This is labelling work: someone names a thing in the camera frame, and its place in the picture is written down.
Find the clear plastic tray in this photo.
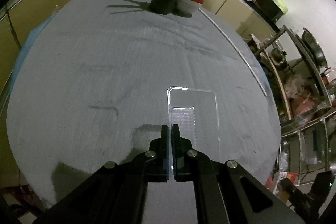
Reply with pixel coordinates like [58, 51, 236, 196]
[166, 86, 221, 180]

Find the grey table cloth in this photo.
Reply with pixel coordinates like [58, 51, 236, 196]
[5, 0, 281, 224]

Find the metal storage rack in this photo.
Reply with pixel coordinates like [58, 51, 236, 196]
[248, 26, 335, 185]

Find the microwave oven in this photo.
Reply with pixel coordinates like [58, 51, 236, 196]
[252, 0, 288, 22]

